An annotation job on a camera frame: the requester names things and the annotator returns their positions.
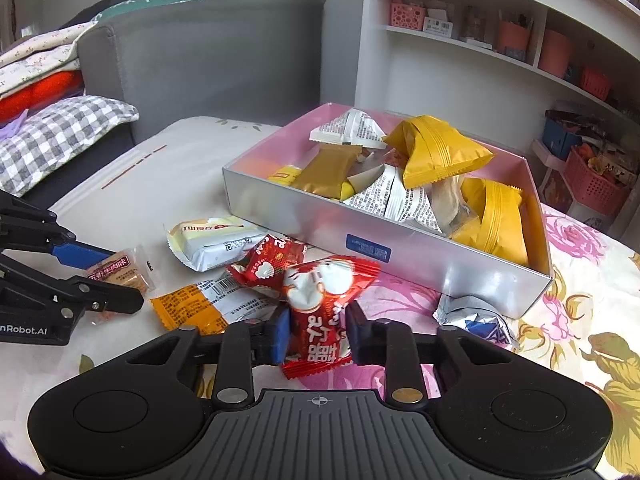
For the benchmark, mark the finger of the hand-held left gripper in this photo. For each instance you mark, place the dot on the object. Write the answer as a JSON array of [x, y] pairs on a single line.
[[80, 255], [115, 301]]

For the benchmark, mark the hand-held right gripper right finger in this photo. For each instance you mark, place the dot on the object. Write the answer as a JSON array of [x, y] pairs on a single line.
[[356, 337]]

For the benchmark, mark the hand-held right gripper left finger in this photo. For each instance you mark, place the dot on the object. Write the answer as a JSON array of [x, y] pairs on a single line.
[[281, 337]]

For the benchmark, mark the small brown snack packet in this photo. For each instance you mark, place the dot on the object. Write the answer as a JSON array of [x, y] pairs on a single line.
[[120, 270]]

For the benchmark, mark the red snack packet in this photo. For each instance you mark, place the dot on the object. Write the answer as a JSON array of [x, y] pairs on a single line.
[[320, 310], [265, 262]]

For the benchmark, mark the pink box silver inside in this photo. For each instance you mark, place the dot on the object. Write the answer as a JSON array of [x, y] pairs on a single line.
[[415, 260]]

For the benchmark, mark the white printed snack packet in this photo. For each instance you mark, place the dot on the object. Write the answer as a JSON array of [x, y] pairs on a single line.
[[395, 195], [345, 127]]

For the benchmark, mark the clear beige biscuit packet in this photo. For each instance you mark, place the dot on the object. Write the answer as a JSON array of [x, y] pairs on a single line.
[[447, 200]]

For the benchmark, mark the yellow pillow snack packet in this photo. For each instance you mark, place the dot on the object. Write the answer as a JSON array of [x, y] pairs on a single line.
[[500, 225], [435, 152]]

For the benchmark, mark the orange snack packet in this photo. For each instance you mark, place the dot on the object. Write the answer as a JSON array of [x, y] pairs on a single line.
[[195, 305]]

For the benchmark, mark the beige sheet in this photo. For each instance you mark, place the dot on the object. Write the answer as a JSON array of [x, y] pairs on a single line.
[[150, 185]]

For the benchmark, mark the cream green snack packet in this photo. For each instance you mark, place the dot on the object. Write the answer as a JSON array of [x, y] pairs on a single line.
[[215, 242]]

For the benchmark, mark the crumpled silver blue packet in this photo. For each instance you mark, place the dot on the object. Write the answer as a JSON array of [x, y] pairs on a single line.
[[470, 317]]

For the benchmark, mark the grey white checkered pillow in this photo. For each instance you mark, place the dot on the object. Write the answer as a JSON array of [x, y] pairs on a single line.
[[60, 135]]

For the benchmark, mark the purple cloth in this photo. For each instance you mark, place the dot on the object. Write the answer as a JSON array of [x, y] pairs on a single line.
[[14, 125]]

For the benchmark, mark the flat yellow snack packet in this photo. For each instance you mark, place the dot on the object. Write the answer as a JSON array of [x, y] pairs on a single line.
[[284, 176]]

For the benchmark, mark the red folded blanket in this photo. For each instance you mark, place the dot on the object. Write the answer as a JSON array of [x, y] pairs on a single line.
[[40, 90]]

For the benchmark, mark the gold brown snack packet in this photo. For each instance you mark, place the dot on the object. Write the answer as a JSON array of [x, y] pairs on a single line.
[[325, 167]]

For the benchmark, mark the floral folded quilt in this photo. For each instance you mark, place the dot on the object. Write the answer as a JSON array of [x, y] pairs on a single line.
[[40, 50]]

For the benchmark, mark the grey sofa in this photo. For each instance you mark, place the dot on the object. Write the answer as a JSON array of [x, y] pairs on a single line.
[[200, 60]]

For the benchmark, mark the floral cloth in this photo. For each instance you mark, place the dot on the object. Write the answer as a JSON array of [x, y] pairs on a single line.
[[600, 285]]

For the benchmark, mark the green patterned cushion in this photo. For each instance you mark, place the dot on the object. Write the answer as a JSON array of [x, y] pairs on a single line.
[[150, 4]]

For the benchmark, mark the white shelf unit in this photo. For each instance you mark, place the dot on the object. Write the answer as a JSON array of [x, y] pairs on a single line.
[[450, 75]]

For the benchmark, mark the blue box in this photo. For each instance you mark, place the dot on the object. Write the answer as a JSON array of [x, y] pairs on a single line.
[[560, 137]]

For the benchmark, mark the large red basket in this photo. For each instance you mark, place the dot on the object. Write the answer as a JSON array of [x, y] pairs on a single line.
[[595, 180]]

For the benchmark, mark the small white labelled box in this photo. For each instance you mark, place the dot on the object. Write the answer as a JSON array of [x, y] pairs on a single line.
[[437, 25]]

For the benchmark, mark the small pink basket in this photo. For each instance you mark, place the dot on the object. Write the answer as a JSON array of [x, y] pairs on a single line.
[[407, 16]]

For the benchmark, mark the clear jar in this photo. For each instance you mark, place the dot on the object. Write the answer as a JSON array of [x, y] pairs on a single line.
[[472, 24]]

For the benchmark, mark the terracotta cup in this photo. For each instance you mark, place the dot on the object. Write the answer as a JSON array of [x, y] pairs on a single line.
[[555, 54], [512, 39]]

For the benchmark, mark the small red basket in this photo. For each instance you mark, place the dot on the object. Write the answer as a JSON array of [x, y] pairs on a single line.
[[595, 84]]

